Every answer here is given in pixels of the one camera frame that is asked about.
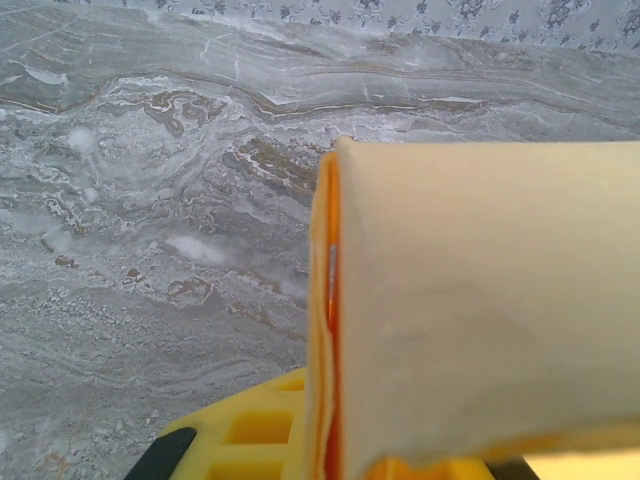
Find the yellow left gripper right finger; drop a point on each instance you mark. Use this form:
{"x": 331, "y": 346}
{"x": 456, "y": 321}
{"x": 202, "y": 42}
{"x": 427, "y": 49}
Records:
{"x": 450, "y": 470}

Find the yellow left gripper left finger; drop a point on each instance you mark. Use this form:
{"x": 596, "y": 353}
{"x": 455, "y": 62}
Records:
{"x": 250, "y": 435}

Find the yellow paper box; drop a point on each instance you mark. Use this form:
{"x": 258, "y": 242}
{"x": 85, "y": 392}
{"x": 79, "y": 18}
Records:
{"x": 475, "y": 275}

